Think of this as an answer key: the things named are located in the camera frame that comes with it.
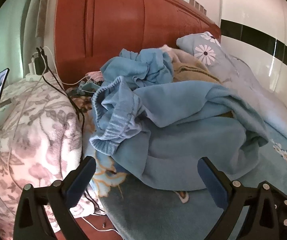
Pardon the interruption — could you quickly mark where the blue floral bed sheet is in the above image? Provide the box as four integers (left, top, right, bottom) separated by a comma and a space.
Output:
83, 105, 287, 240

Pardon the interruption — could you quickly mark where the brown garment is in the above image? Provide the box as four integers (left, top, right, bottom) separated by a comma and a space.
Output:
171, 55, 222, 84

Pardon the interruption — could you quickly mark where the teal plastic item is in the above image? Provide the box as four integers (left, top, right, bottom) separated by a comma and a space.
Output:
79, 81, 99, 96

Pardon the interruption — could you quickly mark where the black charger adapter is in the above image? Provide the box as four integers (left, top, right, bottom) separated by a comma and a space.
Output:
34, 47, 47, 75

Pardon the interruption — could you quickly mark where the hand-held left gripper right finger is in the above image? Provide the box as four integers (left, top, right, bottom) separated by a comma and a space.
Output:
197, 157, 284, 240

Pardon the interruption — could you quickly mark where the pink garment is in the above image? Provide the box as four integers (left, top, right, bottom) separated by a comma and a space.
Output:
87, 70, 104, 86

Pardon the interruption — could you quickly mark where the black cable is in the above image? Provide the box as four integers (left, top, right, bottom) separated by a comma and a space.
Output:
36, 46, 85, 130

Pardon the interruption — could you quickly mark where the dark floral bed cover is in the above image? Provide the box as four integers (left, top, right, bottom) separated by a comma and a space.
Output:
68, 88, 94, 117

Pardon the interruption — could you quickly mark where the white cable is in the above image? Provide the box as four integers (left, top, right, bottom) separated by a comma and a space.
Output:
43, 46, 95, 86

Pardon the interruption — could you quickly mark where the white power strip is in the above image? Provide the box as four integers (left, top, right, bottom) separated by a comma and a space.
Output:
25, 58, 44, 81

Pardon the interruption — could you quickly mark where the blue fleece sweatshirt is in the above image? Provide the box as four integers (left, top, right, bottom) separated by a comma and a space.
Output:
90, 76, 269, 191

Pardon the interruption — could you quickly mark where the light blue daisy quilt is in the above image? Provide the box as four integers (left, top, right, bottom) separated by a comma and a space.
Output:
176, 31, 287, 153

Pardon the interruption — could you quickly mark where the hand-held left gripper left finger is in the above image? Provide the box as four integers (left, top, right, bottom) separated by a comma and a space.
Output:
13, 156, 97, 240

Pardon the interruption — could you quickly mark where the crumpled blue garment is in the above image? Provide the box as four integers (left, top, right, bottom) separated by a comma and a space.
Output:
100, 47, 174, 88

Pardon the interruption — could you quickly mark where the red-brown wooden headboard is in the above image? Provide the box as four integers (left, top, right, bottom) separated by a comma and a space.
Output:
55, 0, 222, 86

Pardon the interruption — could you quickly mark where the pink floral blanket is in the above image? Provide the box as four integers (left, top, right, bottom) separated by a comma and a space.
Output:
0, 74, 105, 240

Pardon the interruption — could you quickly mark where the white wardrobe with black stripe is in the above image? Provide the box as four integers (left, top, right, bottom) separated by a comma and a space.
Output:
138, 0, 287, 120

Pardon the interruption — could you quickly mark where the wall switch panel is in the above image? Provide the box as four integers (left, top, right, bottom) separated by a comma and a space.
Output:
189, 0, 208, 14

